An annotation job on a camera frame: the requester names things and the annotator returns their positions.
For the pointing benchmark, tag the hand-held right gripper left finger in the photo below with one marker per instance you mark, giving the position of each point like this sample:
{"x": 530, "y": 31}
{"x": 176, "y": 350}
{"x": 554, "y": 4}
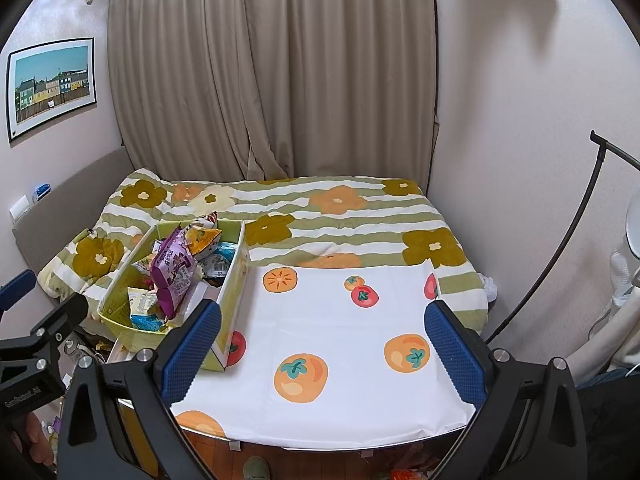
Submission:
{"x": 192, "y": 355}

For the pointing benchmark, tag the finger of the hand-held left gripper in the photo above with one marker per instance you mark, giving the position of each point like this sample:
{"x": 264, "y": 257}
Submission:
{"x": 62, "y": 317}
{"x": 17, "y": 290}

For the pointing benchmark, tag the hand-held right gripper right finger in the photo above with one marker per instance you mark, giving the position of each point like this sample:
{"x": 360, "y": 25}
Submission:
{"x": 455, "y": 355}

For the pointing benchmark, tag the green cardboard box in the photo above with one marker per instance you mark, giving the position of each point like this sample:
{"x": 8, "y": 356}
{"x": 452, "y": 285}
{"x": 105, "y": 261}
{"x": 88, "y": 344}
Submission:
{"x": 117, "y": 322}

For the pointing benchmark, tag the cream blue snack packet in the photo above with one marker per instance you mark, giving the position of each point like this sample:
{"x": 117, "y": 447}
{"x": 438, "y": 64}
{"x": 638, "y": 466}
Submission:
{"x": 142, "y": 310}

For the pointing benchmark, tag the yellow snack packet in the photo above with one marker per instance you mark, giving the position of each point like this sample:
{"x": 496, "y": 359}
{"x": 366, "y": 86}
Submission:
{"x": 145, "y": 262}

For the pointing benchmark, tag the light blue snack packet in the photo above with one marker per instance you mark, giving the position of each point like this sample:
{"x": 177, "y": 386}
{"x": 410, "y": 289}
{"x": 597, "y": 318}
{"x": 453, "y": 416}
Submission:
{"x": 222, "y": 260}

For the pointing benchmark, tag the purple snack packet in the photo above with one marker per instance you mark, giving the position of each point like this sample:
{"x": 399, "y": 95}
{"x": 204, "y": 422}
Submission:
{"x": 172, "y": 255}

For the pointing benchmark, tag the orange snack packet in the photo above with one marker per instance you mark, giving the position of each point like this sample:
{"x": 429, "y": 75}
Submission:
{"x": 205, "y": 240}

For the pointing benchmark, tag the person's left hand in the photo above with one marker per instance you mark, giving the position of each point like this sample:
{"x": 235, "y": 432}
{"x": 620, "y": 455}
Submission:
{"x": 37, "y": 435}

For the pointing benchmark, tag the grey headboard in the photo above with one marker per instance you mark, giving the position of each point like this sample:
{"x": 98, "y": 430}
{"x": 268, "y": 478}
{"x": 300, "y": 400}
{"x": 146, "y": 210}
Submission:
{"x": 65, "y": 200}

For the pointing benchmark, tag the small blue white object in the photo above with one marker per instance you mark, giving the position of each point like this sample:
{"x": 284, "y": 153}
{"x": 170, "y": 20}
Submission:
{"x": 42, "y": 191}

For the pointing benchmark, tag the orange wrapper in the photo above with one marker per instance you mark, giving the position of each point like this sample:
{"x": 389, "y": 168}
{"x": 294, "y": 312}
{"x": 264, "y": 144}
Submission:
{"x": 407, "y": 475}

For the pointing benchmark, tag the green slipper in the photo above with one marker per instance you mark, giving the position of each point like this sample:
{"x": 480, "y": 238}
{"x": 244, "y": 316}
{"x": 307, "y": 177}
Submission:
{"x": 257, "y": 470}

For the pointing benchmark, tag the floral striped blanket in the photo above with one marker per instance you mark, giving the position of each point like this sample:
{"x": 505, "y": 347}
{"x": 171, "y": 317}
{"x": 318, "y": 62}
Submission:
{"x": 350, "y": 230}

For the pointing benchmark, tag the person's dark clothing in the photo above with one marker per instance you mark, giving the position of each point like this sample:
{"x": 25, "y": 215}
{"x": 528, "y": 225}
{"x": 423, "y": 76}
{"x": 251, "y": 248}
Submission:
{"x": 610, "y": 425}

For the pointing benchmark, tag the framed picture of houses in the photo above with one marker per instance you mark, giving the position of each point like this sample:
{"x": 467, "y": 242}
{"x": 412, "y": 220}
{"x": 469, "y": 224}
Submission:
{"x": 50, "y": 85}

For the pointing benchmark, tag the black lamp stand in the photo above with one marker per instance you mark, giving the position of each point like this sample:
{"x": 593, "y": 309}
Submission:
{"x": 598, "y": 157}

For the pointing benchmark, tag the beige curtain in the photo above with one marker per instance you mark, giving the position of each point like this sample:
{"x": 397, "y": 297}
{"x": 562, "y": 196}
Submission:
{"x": 275, "y": 85}

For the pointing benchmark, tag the white wall switch plate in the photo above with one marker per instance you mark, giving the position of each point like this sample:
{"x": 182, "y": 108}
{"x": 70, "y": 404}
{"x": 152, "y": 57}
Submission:
{"x": 19, "y": 207}

